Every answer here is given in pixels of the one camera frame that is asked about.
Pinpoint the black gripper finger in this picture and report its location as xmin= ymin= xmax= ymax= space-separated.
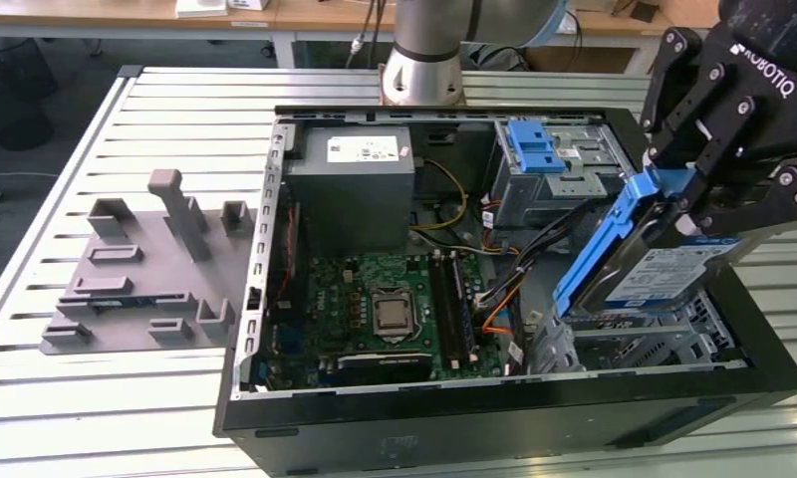
xmin=676 ymin=143 xmax=797 ymax=238
xmin=639 ymin=25 xmax=756 ymax=170

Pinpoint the hard disk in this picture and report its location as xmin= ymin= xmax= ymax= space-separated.
xmin=552 ymin=161 xmax=745 ymax=323

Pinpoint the metal disk bay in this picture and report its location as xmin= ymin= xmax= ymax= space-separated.
xmin=531 ymin=298 xmax=749 ymax=374

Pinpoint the wooden cabinet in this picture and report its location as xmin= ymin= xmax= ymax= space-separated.
xmin=653 ymin=0 xmax=727 ymax=76

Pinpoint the blue drive latch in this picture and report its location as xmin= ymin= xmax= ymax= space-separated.
xmin=504 ymin=120 xmax=557 ymax=174

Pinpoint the grey drive cage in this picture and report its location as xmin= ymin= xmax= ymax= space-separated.
xmin=491 ymin=119 xmax=645 ymax=230

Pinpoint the grey power supply unit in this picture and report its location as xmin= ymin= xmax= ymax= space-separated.
xmin=284 ymin=124 xmax=419 ymax=255

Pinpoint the black RAM stick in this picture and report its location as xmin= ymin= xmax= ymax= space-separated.
xmin=448 ymin=251 xmax=484 ymax=364
xmin=428 ymin=251 xmax=468 ymax=367

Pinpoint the CPU socket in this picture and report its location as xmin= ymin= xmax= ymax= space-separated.
xmin=365 ymin=284 xmax=420 ymax=346

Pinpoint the silver CPU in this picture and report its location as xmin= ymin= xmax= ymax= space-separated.
xmin=370 ymin=298 xmax=413 ymax=333

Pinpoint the green motherboard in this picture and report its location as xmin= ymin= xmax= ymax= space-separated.
xmin=257 ymin=251 xmax=507 ymax=389

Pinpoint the black PC case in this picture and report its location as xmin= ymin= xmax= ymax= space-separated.
xmin=212 ymin=105 xmax=797 ymax=478

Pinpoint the black graphics card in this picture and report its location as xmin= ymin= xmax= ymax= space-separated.
xmin=334 ymin=352 xmax=435 ymax=387

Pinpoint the wooden desk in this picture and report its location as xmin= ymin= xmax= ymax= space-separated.
xmin=0 ymin=0 xmax=679 ymax=76

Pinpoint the grey parts rack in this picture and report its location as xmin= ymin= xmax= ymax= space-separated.
xmin=37 ymin=168 xmax=261 ymax=356

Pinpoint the green RAM stick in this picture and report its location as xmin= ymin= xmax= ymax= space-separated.
xmin=85 ymin=297 xmax=158 ymax=308

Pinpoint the black bin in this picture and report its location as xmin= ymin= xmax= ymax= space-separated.
xmin=0 ymin=37 xmax=60 ymax=151

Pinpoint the black power wire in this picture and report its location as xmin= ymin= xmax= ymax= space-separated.
xmin=479 ymin=196 xmax=616 ymax=320

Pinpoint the yellow wire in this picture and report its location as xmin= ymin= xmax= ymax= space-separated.
xmin=421 ymin=158 xmax=471 ymax=231

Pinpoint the orange wire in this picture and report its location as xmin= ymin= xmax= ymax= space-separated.
xmin=481 ymin=298 xmax=527 ymax=335

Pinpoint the red wire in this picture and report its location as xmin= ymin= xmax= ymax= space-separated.
xmin=282 ymin=202 xmax=301 ymax=306

